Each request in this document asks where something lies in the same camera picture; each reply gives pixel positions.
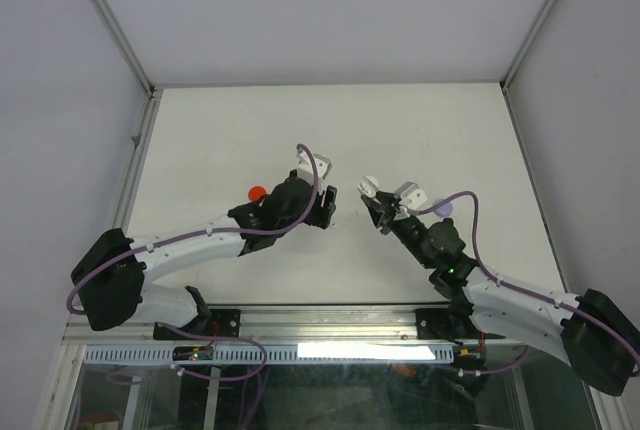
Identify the purple earbud charging case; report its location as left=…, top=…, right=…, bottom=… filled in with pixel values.
left=434, top=200, right=454, bottom=218

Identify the red earbud charging case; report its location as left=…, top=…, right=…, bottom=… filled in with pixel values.
left=248, top=185, right=268, bottom=202

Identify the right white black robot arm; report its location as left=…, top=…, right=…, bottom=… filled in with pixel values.
left=359, top=184, right=639, bottom=396

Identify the aluminium mounting rail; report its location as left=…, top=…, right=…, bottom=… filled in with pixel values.
left=64, top=302, right=501, bottom=351

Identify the white earbud charging case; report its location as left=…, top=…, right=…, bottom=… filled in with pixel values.
left=357, top=176, right=379, bottom=199

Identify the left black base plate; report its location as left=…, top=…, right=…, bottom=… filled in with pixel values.
left=152, top=307, right=241, bottom=341

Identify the right aluminium frame post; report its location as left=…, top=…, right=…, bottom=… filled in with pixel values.
left=500, top=0, right=559, bottom=94

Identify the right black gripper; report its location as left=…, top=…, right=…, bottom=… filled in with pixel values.
left=361, top=189, right=433, bottom=270

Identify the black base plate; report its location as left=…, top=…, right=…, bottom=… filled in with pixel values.
left=414, top=304, right=481, bottom=344
left=152, top=307, right=241, bottom=341

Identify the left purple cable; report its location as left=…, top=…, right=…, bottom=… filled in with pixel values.
left=65, top=143, right=321, bottom=314

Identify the grey slotted cable duct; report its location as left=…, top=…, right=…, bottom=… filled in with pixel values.
left=84, top=342, right=454, bottom=366

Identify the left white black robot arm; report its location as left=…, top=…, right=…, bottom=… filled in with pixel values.
left=66, top=170, right=338, bottom=339

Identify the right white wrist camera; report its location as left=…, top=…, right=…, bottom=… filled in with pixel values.
left=394, top=181, right=428, bottom=216

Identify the left aluminium frame post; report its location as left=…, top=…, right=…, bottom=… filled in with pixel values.
left=62, top=0, right=161, bottom=101

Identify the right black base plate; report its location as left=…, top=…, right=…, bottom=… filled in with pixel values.
left=414, top=304, right=481, bottom=344

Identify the aluminium frame post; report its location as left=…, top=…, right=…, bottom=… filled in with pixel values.
left=62, top=0, right=161, bottom=101
left=500, top=0, right=559, bottom=94

